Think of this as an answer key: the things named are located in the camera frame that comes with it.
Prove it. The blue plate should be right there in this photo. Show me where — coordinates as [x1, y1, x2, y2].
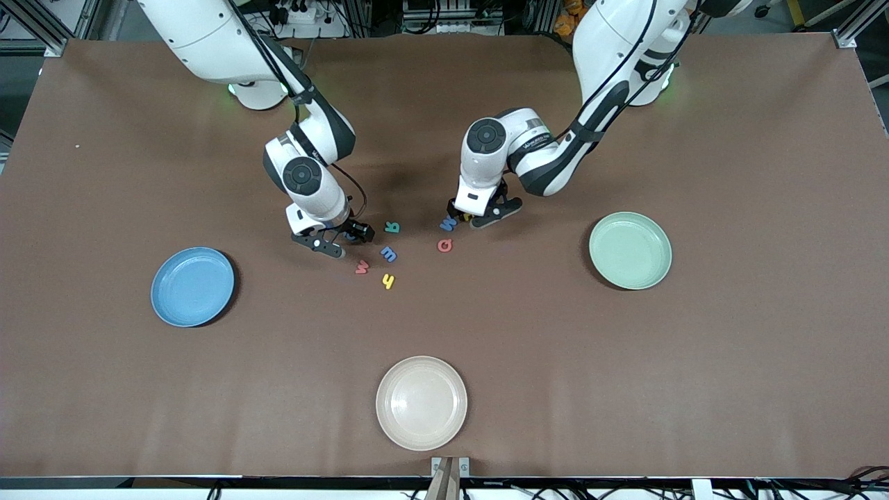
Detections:
[151, 247, 236, 328]

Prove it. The green plate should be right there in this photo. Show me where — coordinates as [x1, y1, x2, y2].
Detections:
[588, 212, 673, 290]

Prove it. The white power strip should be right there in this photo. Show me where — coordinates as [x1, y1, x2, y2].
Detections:
[403, 0, 504, 35]
[267, 0, 348, 39]

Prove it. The beige plate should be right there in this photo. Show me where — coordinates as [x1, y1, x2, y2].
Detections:
[376, 356, 468, 451]

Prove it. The orange items pile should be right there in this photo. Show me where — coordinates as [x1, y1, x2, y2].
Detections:
[554, 0, 591, 39]

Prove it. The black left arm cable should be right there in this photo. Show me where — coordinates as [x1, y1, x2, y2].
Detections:
[556, 0, 695, 150]

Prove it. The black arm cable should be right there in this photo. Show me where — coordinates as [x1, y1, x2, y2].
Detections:
[556, 0, 695, 150]
[226, 0, 369, 230]

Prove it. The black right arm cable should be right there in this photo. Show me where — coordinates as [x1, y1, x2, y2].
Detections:
[226, 0, 369, 230]

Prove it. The metal mounting bracket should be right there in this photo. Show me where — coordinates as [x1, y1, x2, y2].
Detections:
[431, 456, 471, 500]

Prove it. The aluminium frame extrusion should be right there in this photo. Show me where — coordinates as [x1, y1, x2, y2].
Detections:
[833, 0, 889, 51]
[0, 0, 91, 58]

